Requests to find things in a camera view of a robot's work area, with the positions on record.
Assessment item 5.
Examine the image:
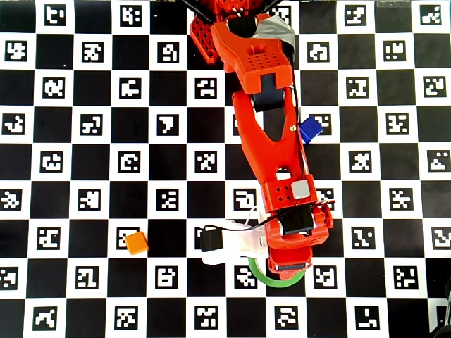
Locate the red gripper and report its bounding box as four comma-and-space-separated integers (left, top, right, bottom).
266, 244, 314, 282

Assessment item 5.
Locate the blue cube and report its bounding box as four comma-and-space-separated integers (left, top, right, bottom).
298, 115, 324, 145

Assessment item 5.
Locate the orange cube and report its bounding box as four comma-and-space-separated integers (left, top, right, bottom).
124, 230, 150, 256

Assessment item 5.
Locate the small gray square sensor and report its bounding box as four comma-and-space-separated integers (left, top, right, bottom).
291, 180, 311, 199

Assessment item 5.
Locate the black white marker mat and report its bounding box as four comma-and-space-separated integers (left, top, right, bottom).
0, 0, 451, 338

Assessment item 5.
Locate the green flat ring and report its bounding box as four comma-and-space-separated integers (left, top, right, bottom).
247, 256, 308, 289

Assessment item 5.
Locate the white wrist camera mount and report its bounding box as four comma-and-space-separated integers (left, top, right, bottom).
199, 206, 273, 266

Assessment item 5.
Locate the gray duct tape patch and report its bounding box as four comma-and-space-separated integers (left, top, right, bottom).
254, 15, 297, 47

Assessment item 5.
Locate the red lattice base plate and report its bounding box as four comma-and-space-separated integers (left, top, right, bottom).
190, 15, 221, 65

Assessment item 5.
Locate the black power cable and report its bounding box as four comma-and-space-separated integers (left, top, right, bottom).
180, 0, 213, 24

